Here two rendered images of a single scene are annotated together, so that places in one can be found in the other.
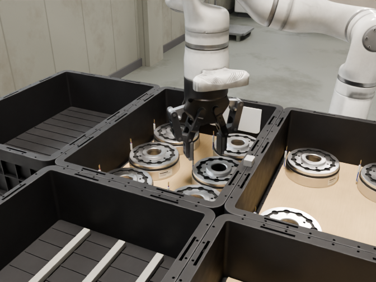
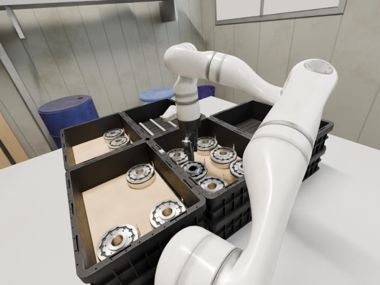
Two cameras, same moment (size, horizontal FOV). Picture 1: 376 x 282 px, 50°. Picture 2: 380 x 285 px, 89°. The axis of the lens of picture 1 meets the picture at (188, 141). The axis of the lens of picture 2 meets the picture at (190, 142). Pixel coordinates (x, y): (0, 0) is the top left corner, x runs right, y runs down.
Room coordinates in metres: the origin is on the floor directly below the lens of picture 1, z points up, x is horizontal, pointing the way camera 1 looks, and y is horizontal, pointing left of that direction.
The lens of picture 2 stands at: (0.97, -0.49, 1.30)
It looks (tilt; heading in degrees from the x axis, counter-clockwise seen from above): 32 degrees down; 126
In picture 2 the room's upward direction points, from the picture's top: 7 degrees counter-clockwise
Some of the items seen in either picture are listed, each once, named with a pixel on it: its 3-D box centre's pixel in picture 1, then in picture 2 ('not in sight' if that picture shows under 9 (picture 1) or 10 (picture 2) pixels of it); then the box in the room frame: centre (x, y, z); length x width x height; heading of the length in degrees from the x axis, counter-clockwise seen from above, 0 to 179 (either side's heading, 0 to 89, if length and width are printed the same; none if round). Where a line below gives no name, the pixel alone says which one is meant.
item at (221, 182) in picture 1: (219, 170); (192, 169); (0.66, -0.06, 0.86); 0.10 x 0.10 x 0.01
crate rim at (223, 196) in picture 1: (183, 136); (208, 148); (0.69, 0.01, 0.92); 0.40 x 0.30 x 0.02; 155
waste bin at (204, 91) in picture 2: not in sight; (205, 101); (-0.47, 2.05, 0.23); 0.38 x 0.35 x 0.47; 157
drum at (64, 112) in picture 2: not in sight; (80, 134); (-1.15, 0.39, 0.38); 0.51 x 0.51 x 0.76
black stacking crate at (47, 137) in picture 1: (63, 130); (263, 132); (0.81, 0.28, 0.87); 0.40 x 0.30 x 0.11; 155
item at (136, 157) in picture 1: (154, 154); (223, 154); (0.72, 0.07, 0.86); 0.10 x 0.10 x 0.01
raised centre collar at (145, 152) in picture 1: (154, 152); (223, 153); (0.72, 0.07, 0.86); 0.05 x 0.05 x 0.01
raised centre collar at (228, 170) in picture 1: (219, 168); (192, 168); (0.66, -0.06, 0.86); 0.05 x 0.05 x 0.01
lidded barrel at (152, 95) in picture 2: not in sight; (162, 113); (-0.74, 1.30, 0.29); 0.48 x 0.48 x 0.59
